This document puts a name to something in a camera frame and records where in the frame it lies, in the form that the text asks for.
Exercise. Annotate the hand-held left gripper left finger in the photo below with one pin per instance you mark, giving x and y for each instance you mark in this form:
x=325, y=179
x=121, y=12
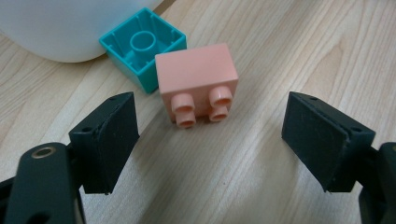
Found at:
x=106, y=146

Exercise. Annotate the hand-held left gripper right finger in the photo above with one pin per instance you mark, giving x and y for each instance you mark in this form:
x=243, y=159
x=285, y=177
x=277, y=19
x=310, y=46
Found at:
x=323, y=143

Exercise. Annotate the teal building block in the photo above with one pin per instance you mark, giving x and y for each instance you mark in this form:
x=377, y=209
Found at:
x=123, y=49

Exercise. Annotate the pink building block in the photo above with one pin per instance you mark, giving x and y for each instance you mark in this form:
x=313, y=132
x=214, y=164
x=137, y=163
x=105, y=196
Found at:
x=196, y=71

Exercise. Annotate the white plastic bin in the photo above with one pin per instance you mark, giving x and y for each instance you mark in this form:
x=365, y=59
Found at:
x=62, y=28

